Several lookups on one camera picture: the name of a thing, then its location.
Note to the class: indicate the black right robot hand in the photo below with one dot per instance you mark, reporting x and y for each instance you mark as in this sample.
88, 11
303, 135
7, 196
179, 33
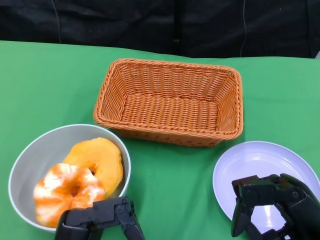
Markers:
300, 200

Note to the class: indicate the orange wicker basket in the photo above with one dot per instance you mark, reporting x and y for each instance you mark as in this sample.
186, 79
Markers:
170, 110

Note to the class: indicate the plain orange donut bread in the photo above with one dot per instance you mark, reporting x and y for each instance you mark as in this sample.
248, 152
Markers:
100, 152

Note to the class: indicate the white frosted orange donut bread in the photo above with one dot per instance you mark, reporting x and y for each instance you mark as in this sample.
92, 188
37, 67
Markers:
60, 190

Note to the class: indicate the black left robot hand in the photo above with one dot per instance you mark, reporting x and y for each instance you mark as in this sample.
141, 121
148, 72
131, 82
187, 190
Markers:
105, 215

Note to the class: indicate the green tablecloth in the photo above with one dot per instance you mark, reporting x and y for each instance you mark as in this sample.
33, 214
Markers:
50, 87

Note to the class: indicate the pale green round bowl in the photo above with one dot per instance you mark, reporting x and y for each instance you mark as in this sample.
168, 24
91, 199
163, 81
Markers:
42, 155

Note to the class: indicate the black backdrop curtain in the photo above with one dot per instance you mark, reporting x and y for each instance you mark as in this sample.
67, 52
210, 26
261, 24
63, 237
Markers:
112, 22

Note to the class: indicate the lavender round plate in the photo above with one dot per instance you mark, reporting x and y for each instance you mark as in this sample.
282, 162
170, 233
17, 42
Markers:
250, 165

